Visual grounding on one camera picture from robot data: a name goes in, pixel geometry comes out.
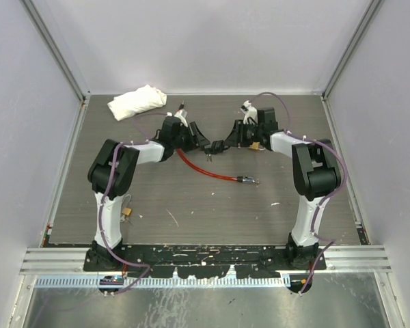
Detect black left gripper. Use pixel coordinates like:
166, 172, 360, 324
172, 122, 209, 152

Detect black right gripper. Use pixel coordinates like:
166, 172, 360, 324
223, 120, 263, 148

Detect black-headed key bunch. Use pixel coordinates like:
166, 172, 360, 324
204, 146, 214, 162

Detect black padlock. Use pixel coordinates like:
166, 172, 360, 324
209, 140, 227, 154

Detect large brass padlock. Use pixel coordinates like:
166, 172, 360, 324
248, 142, 262, 151

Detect white cloth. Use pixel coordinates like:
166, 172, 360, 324
107, 85, 167, 121

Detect small brass padlock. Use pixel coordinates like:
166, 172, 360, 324
122, 194, 132, 217

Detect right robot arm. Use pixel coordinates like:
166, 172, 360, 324
224, 101, 342, 269

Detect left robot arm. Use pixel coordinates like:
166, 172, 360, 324
87, 116, 210, 271

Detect small silver keys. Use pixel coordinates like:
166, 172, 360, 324
120, 217, 132, 225

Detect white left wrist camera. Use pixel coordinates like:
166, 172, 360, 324
174, 109, 189, 127

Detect red cable lock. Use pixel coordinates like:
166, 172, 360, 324
176, 100, 260, 186

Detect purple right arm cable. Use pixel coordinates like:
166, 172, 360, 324
251, 91, 348, 295

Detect blue slotted cable duct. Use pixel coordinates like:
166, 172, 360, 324
35, 275, 290, 289

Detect aluminium frame rail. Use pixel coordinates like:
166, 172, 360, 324
19, 247, 87, 275

